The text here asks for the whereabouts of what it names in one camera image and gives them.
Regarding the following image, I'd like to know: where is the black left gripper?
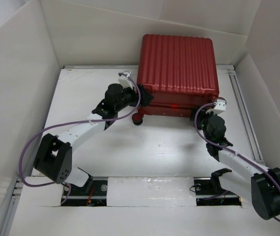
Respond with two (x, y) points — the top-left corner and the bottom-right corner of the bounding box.
(115, 83), (153, 113)

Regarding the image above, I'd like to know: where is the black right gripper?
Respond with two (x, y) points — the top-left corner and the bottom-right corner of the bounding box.
(190, 105), (219, 143)

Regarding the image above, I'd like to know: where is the red hard-shell suitcase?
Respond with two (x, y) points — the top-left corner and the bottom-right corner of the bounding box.
(132, 34), (219, 125)

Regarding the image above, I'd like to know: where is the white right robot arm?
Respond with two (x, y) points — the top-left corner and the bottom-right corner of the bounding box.
(191, 109), (280, 222)

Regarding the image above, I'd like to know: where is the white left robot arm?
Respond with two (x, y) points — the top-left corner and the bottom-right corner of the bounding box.
(33, 84), (154, 195)

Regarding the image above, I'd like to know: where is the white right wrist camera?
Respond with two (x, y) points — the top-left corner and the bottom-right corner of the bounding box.
(212, 98), (227, 115)

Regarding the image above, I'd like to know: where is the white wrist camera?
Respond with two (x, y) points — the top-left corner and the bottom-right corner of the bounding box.
(118, 71), (135, 89)
(212, 98), (227, 115)

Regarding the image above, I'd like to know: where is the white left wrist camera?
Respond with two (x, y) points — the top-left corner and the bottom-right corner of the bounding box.
(118, 71), (135, 89)

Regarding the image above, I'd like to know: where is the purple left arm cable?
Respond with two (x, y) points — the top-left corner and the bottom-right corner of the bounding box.
(20, 71), (142, 205)

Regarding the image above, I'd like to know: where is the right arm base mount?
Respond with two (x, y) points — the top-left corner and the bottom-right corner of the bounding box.
(189, 177), (242, 207)

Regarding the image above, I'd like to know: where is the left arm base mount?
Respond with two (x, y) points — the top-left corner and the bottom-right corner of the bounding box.
(61, 178), (108, 207)

